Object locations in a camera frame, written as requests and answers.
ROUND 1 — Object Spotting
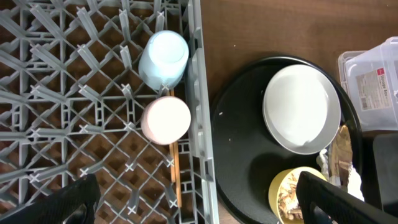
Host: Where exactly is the white tissue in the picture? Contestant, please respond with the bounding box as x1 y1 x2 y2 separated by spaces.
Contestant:
316 149 364 201

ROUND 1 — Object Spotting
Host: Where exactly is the light blue plastic cup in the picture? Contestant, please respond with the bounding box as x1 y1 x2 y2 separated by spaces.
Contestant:
139 30 189 90

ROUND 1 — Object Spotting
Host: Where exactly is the yellow bowl with food scraps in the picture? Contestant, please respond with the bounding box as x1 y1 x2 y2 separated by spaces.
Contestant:
268 167 326 224

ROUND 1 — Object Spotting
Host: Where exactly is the grey dishwasher rack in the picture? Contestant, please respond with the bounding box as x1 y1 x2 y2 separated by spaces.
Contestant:
1 0 220 223

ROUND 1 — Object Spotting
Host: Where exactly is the gold brown snack wrapper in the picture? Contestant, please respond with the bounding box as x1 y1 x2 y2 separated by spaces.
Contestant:
328 125 353 189

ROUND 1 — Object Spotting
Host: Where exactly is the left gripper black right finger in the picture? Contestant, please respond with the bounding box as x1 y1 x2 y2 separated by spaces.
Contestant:
297 171 397 224

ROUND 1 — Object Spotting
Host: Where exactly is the pink plastic cup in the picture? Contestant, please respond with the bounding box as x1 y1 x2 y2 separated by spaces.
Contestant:
141 96 191 145

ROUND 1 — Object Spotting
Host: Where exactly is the rectangular black tray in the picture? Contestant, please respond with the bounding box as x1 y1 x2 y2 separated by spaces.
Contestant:
362 133 397 216

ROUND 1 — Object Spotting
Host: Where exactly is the clear plastic storage bin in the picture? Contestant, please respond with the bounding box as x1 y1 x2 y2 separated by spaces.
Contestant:
338 37 397 131

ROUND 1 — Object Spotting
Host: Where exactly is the wooden chopstick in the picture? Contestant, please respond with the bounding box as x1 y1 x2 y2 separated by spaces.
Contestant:
173 141 182 208
169 89 177 184

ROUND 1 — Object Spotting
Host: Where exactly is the white round plate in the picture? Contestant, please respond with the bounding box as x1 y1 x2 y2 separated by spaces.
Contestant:
262 64 341 155

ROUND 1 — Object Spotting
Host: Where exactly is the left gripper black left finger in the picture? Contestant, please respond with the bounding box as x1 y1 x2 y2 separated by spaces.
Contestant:
1 174 101 224

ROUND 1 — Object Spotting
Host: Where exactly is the round black tray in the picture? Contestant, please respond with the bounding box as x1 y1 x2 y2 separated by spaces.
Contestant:
211 55 363 223

